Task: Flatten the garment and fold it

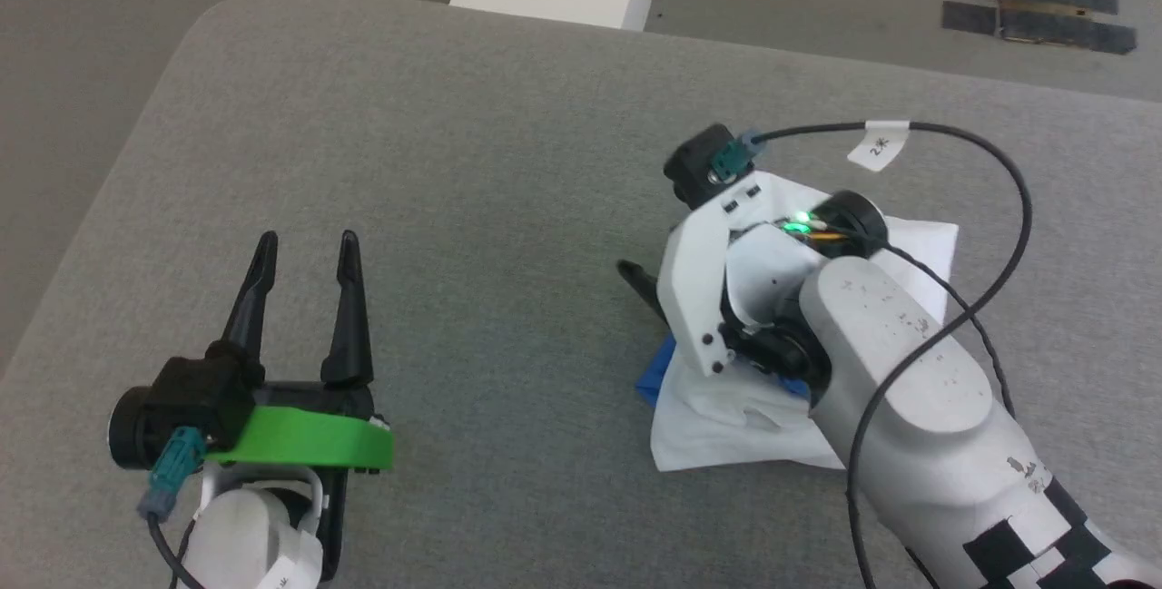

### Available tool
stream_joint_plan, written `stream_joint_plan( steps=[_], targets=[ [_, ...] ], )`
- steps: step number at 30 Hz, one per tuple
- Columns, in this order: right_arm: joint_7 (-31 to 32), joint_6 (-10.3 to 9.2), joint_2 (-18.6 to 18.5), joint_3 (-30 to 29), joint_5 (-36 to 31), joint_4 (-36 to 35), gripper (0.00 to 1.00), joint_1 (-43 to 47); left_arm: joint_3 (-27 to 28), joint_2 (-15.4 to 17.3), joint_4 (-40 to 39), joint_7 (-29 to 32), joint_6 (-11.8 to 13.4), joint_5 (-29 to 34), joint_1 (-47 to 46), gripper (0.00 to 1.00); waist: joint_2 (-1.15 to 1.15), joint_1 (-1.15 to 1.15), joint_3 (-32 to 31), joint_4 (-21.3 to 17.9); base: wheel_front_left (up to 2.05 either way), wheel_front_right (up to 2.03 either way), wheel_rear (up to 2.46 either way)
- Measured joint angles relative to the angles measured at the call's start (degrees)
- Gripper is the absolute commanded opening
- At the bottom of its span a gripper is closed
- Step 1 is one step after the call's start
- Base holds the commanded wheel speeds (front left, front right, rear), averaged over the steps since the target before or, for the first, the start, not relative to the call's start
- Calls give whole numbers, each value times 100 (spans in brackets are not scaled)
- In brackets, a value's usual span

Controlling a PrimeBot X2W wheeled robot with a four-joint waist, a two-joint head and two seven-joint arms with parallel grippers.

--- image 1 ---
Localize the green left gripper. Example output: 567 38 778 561
204 230 396 582

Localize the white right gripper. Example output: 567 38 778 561
616 171 823 378

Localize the blue and white t-shirt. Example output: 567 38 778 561
634 173 961 473

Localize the grey fabric sofa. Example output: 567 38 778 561
0 0 1162 589

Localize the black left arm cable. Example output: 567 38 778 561
137 426 211 589

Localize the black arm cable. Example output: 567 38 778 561
137 426 211 589
740 119 1034 589

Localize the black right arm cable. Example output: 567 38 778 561
740 119 1034 589

